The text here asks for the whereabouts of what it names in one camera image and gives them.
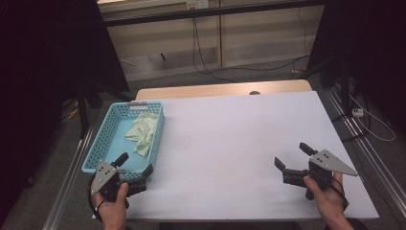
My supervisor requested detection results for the blue plastic basket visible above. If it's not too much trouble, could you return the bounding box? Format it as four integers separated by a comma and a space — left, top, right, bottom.
80, 101, 166, 182

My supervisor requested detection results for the aluminium floor rail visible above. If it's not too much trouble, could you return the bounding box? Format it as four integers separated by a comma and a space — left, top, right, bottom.
41, 126, 95, 230
325, 87, 406, 209

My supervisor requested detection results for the black metal bar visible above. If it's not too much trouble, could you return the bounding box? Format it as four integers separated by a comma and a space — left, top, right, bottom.
103, 0, 327, 28

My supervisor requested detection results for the person's right hand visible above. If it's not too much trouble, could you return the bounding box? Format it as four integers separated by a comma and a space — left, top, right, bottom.
304, 172, 350, 221

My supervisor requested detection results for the black hanging floor cable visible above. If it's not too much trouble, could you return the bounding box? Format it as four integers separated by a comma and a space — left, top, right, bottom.
191, 17, 238, 83

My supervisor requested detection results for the long black floor cable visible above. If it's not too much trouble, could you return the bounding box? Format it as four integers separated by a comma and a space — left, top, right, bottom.
204, 55, 310, 74

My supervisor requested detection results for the black metal stand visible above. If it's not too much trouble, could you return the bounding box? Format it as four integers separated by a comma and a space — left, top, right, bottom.
296, 54, 368, 143

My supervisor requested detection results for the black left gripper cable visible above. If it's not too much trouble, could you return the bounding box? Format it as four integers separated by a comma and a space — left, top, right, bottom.
86, 173, 103, 223

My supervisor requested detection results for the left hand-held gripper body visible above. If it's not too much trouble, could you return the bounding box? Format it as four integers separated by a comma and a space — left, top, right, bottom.
90, 160, 148, 209

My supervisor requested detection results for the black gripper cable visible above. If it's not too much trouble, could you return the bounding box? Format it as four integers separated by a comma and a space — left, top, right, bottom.
329, 177, 350, 209
86, 173, 103, 223

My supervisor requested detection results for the wide black curtain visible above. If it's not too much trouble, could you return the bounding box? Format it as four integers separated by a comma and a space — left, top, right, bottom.
0, 0, 130, 224

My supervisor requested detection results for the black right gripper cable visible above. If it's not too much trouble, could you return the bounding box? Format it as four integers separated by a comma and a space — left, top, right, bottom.
329, 177, 350, 209

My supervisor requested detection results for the narrow black curtain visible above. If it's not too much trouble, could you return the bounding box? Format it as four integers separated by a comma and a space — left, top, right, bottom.
305, 0, 406, 128

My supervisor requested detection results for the white floor cable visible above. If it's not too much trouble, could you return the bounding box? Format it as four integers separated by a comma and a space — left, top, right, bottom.
348, 94, 396, 143

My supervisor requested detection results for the white table cover sheet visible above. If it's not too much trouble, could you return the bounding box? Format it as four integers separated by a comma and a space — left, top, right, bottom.
91, 90, 380, 222

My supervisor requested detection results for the person's left hand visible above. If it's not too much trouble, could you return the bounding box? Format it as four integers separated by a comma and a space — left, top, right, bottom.
94, 182, 129, 230

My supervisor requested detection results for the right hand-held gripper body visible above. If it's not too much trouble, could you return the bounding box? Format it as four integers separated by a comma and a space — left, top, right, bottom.
282, 149, 359, 200

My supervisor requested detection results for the black tripod stand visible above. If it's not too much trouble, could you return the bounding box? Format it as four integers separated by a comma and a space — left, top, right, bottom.
75, 80, 135, 140

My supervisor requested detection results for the yellow floor cable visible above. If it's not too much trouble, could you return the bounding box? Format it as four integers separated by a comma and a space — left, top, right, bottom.
60, 106, 79, 121

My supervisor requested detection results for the white wall socket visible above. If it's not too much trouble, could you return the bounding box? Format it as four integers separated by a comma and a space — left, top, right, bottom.
186, 0, 210, 10

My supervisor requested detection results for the wooden table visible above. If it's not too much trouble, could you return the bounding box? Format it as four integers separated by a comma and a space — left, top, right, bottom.
135, 79, 314, 102

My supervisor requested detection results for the light green baby shirt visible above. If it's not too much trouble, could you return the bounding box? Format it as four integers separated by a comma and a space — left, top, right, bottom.
124, 112, 160, 157

